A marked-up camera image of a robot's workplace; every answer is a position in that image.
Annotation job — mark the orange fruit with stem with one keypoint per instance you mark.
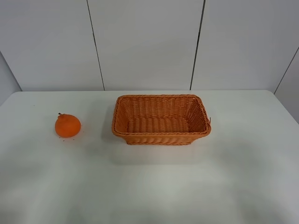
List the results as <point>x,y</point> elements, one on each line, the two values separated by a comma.
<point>67,126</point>

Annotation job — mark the orange woven wicker basket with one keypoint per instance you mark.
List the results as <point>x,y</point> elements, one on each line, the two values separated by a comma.
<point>160,119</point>

